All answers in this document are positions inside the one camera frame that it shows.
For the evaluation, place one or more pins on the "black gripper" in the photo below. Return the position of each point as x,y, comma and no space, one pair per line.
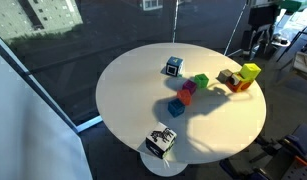
261,16

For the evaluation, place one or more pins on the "green block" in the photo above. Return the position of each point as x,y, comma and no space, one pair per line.
201,81

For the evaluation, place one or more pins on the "yellow-green block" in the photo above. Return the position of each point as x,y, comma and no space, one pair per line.
250,71

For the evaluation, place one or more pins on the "small white block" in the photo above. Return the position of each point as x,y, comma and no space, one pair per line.
235,80

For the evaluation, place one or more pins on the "grey block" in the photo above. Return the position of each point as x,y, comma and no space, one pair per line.
224,75

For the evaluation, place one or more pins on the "magenta block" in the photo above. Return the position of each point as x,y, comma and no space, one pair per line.
189,86

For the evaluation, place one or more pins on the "small orange block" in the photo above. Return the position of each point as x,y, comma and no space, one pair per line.
184,97

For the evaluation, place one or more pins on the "blue block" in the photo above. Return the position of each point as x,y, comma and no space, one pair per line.
176,108

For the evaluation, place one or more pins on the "blue soft cube with number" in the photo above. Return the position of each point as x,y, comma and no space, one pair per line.
174,66

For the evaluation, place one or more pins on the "blue and orange clamp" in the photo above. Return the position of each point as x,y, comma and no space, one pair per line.
295,150

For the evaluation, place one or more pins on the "soft cube with zebra print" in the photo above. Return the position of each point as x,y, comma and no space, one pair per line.
160,140

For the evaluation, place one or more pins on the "white table base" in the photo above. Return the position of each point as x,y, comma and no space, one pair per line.
159,167

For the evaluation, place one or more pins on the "white board panel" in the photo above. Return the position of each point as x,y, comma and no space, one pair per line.
23,133

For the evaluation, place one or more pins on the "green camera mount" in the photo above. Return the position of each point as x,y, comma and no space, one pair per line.
294,4

